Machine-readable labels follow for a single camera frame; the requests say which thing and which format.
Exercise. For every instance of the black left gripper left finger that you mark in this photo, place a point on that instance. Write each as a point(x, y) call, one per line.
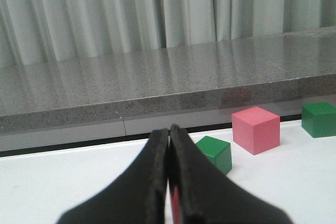
point(136, 196)

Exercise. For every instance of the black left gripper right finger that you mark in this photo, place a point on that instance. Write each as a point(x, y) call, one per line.
point(201, 193)

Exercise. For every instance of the small green wooden cube left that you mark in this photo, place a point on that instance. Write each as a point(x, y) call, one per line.
point(218, 152)

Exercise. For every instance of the pink wooden cube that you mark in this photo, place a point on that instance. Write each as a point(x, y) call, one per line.
point(256, 130)

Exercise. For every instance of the green wooden cube right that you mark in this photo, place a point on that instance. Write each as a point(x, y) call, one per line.
point(318, 119)

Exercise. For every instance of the grey stone counter ledge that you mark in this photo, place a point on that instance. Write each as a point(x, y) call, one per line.
point(215, 75)

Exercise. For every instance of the pale green curtain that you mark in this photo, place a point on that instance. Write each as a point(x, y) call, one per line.
point(35, 31)

